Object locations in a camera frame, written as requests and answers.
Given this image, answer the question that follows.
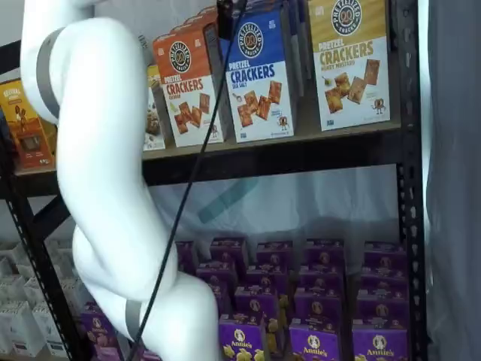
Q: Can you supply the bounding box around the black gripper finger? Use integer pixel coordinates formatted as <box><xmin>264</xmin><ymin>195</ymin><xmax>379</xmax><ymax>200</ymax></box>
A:
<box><xmin>216</xmin><ymin>0</ymin><xmax>237</xmax><ymax>40</ymax></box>

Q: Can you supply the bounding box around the orange pretzel crackers box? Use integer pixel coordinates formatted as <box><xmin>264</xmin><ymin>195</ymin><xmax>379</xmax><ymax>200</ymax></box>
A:
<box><xmin>152</xmin><ymin>31</ymin><xmax>225</xmax><ymax>149</ymax></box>
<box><xmin>170</xmin><ymin>5</ymin><xmax>220</xmax><ymax>39</ymax></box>

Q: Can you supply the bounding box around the blue white pretzel crackers box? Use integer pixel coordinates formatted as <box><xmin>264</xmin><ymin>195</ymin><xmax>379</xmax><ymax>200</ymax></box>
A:
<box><xmin>219</xmin><ymin>8</ymin><xmax>297</xmax><ymax>144</ymax></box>

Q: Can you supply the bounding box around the yellow white cookie box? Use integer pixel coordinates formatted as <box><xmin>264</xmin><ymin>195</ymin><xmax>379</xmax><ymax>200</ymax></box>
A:
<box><xmin>144</xmin><ymin>63</ymin><xmax>167</xmax><ymax>152</ymax></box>

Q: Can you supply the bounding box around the yellow pretzel crackers box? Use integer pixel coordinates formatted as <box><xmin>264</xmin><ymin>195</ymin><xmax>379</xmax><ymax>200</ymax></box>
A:
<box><xmin>307</xmin><ymin>0</ymin><xmax>392</xmax><ymax>133</ymax></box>

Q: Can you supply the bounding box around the wooden shelf board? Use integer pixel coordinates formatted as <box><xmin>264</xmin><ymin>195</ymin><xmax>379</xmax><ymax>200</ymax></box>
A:
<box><xmin>141</xmin><ymin>115</ymin><xmax>403</xmax><ymax>162</ymax></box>

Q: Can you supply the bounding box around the brown orange snack box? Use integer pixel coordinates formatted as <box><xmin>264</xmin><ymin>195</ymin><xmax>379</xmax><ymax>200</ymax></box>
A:
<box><xmin>0</xmin><ymin>78</ymin><xmax>58</xmax><ymax>171</ymax></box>

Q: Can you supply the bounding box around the purple Annie's snack box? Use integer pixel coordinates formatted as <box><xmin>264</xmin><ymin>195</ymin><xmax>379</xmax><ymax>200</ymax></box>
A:
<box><xmin>356</xmin><ymin>289</ymin><xmax>410</xmax><ymax>329</ymax></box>
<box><xmin>364</xmin><ymin>240</ymin><xmax>408</xmax><ymax>268</ymax></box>
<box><xmin>294</xmin><ymin>287</ymin><xmax>345</xmax><ymax>325</ymax></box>
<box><xmin>175</xmin><ymin>240</ymin><xmax>198</xmax><ymax>278</ymax></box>
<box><xmin>210</xmin><ymin>236</ymin><xmax>248</xmax><ymax>265</ymax></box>
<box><xmin>305</xmin><ymin>238</ymin><xmax>345</xmax><ymax>266</ymax></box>
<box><xmin>300</xmin><ymin>262</ymin><xmax>345</xmax><ymax>292</ymax></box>
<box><xmin>234</xmin><ymin>285</ymin><xmax>280</xmax><ymax>321</ymax></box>
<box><xmin>245</xmin><ymin>263</ymin><xmax>289</xmax><ymax>293</ymax></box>
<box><xmin>80</xmin><ymin>299</ymin><xmax>126</xmax><ymax>361</ymax></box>
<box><xmin>256</xmin><ymin>240</ymin><xmax>295</xmax><ymax>269</ymax></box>
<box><xmin>195</xmin><ymin>260</ymin><xmax>239</xmax><ymax>302</ymax></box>
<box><xmin>360</xmin><ymin>262</ymin><xmax>409</xmax><ymax>294</ymax></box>

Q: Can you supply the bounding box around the black metal shelf rack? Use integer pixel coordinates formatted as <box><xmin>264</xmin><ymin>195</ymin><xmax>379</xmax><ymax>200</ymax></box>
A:
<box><xmin>0</xmin><ymin>0</ymin><xmax>430</xmax><ymax>361</ymax></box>

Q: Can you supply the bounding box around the purple Annie's box orange stripe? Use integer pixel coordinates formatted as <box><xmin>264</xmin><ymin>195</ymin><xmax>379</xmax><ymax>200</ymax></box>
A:
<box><xmin>218</xmin><ymin>314</ymin><xmax>266</xmax><ymax>361</ymax></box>

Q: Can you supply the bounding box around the purple Annie's box brown stripe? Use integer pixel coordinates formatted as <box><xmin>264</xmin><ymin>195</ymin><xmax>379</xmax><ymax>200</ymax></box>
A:
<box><xmin>289</xmin><ymin>319</ymin><xmax>341</xmax><ymax>361</ymax></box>

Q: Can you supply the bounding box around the purple Annie's box teal stripe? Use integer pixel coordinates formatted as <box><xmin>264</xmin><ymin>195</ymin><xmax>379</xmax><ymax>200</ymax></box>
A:
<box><xmin>352</xmin><ymin>323</ymin><xmax>410</xmax><ymax>361</ymax></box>

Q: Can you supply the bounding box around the teal tape strip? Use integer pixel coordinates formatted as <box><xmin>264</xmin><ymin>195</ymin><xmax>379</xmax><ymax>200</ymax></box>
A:
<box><xmin>196</xmin><ymin>176</ymin><xmax>261</xmax><ymax>223</ymax></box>

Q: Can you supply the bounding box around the translucent plastic sheet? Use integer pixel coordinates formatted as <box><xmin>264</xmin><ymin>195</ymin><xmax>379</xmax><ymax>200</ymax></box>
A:
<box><xmin>148</xmin><ymin>164</ymin><xmax>401</xmax><ymax>250</ymax></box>

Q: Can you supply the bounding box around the white curtain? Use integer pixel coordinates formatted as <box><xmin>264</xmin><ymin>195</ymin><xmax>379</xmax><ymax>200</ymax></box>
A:
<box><xmin>417</xmin><ymin>0</ymin><xmax>481</xmax><ymax>361</ymax></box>

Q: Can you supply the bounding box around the white pouch bag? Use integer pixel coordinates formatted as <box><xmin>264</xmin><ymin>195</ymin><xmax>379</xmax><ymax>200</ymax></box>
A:
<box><xmin>0</xmin><ymin>273</ymin><xmax>26</xmax><ymax>306</ymax></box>
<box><xmin>22</xmin><ymin>275</ymin><xmax>50</xmax><ymax>304</ymax></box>
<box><xmin>31</xmin><ymin>300</ymin><xmax>71</xmax><ymax>356</ymax></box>

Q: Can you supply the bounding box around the white boxes lower left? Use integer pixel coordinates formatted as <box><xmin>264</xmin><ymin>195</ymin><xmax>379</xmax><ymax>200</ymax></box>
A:
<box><xmin>0</xmin><ymin>300</ymin><xmax>44</xmax><ymax>359</ymax></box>

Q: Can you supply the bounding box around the thin black cable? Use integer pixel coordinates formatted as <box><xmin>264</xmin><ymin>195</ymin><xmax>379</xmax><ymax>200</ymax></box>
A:
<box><xmin>129</xmin><ymin>0</ymin><xmax>249</xmax><ymax>361</ymax></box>

